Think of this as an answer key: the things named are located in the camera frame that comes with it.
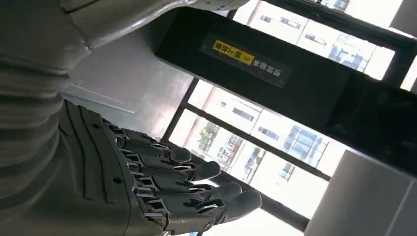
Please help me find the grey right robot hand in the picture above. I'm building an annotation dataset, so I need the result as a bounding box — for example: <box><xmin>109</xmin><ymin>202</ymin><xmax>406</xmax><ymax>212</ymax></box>
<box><xmin>0</xmin><ymin>0</ymin><xmax>263</xmax><ymax>236</ymax></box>

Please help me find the pale grey pillar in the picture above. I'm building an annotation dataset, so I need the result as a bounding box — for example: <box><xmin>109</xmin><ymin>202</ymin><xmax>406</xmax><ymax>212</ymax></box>
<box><xmin>303</xmin><ymin>149</ymin><xmax>417</xmax><ymax>236</ymax></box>

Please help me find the black scanner stand with base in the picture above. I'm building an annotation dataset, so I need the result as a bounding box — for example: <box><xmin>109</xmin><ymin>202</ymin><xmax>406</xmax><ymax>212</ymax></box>
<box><xmin>154</xmin><ymin>6</ymin><xmax>417</xmax><ymax>178</ymax></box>

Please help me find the dark window frame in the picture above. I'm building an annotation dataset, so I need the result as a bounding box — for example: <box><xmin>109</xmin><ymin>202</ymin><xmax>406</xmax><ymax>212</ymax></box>
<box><xmin>161</xmin><ymin>0</ymin><xmax>417</xmax><ymax>233</ymax></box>

